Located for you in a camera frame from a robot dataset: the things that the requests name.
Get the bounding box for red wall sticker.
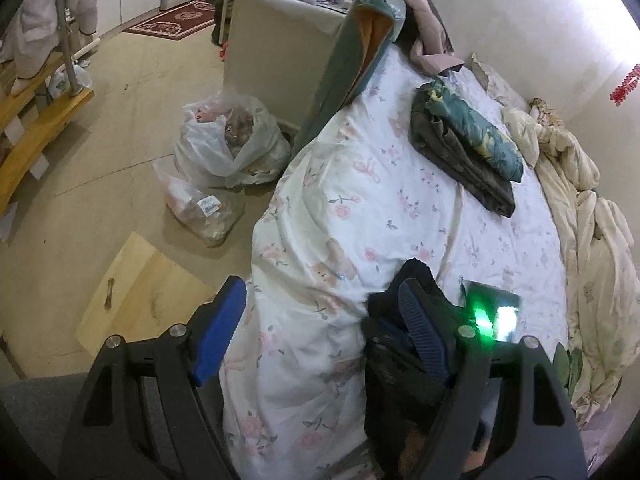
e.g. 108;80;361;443
611;64;640;107

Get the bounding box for folded teal floral cloth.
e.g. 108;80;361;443
417;77;525;182

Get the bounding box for cream quilt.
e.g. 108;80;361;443
500;97;640;426

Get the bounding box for floral white bed sheet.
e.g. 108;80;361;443
220;45;572;480

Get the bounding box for pinkish brown cloth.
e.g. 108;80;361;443
340;0;467;77

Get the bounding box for rolled green orange mat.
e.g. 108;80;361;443
292;0;407;156

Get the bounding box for clear plastic bag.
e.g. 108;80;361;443
152;160;246;249

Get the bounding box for wooden bench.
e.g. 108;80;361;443
0;50;96;217

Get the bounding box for metal pole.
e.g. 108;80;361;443
54;0;87;102

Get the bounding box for red patterned rug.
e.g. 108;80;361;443
122;0;217;42

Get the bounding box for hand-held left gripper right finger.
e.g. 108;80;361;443
397;280;588;480

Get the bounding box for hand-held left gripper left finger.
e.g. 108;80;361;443
59;276;251;480

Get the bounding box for dark navy pants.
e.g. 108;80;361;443
361;258;483;480

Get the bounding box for wooden board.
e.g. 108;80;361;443
75;231;217;357

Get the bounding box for folded dark grey pants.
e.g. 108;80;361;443
407;85;517;218

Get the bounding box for hanging white jacket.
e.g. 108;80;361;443
0;0;99;82

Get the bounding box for white chest cabinet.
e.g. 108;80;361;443
222;0;352;132

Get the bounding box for white plastic bag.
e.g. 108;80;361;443
172;87;292;189

